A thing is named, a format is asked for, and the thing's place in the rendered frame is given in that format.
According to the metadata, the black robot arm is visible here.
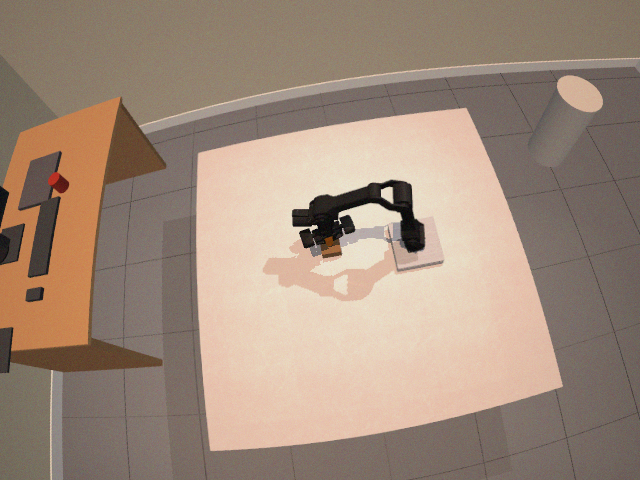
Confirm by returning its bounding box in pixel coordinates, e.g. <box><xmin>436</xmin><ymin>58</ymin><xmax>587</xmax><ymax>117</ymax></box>
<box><xmin>292</xmin><ymin>179</ymin><xmax>426</xmax><ymax>253</ymax></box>

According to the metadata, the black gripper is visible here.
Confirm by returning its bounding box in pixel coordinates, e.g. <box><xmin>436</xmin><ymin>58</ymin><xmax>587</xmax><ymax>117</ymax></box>
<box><xmin>299</xmin><ymin>215</ymin><xmax>355</xmax><ymax>248</ymax></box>

